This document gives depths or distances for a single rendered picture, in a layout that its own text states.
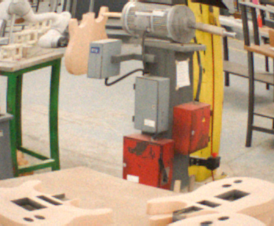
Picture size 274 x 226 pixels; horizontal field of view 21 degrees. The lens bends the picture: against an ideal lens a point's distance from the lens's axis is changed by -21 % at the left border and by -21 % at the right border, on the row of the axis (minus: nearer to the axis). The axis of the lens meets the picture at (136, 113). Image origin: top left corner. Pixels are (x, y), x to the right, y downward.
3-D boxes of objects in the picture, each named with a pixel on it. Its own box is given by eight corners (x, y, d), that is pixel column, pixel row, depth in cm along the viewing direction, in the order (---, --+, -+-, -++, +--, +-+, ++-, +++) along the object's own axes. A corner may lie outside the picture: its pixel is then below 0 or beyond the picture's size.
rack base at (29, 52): (41, 55, 540) (42, 42, 538) (27, 59, 528) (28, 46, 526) (19, 54, 556) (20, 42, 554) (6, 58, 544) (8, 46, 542)
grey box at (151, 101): (168, 130, 466) (169, 29, 453) (155, 134, 457) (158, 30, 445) (144, 125, 474) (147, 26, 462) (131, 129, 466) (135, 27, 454)
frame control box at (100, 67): (148, 89, 464) (149, 41, 459) (122, 95, 448) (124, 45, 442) (110, 82, 479) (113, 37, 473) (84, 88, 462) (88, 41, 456)
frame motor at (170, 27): (201, 44, 469) (199, 6, 464) (175, 46, 448) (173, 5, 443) (143, 33, 493) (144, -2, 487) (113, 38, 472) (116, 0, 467)
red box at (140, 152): (170, 192, 470) (176, 129, 462) (157, 198, 461) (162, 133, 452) (134, 185, 485) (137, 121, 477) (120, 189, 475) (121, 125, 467)
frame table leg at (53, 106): (62, 187, 565) (62, 56, 545) (58, 188, 560) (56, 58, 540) (57, 185, 568) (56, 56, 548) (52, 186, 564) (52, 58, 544)
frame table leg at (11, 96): (22, 196, 526) (17, 70, 506) (18, 197, 521) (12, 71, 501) (18, 194, 529) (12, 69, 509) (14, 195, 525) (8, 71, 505)
